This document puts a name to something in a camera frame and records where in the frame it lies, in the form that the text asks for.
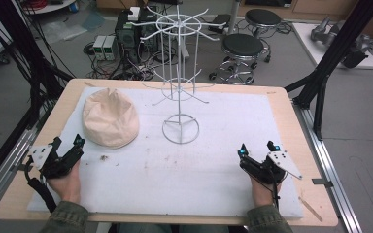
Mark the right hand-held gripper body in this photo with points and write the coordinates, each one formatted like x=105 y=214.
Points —
x=277 y=165

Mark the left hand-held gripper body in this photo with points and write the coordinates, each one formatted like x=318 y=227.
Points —
x=50 y=165

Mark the person's left hand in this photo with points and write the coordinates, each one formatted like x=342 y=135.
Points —
x=66 y=186

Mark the person's right hand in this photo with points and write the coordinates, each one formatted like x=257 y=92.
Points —
x=263 y=192

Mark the beige cloth hat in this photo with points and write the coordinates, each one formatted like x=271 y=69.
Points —
x=110 y=118

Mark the thin wooden stick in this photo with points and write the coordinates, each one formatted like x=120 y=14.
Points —
x=311 y=208

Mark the white foam mat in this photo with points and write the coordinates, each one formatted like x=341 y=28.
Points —
x=181 y=174

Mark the white bench power supply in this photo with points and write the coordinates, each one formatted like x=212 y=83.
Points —
x=98 y=47
x=110 y=48

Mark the large black round stool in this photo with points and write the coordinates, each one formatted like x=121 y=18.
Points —
x=242 y=47

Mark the white floor board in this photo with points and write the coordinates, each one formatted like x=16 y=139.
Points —
x=307 y=42

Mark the black computer tower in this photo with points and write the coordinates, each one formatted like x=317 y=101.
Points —
x=128 y=37

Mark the small black round stool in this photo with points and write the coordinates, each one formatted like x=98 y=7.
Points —
x=263 y=17

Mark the white round table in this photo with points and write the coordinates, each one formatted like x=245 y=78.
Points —
x=50 y=6

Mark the aluminium rail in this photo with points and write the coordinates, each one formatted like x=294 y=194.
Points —
x=328 y=168
x=5 y=168

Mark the grey metal bracket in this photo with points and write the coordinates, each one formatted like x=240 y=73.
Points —
x=322 y=182

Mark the black angled frame strut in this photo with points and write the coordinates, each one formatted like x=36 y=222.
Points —
x=333 y=51

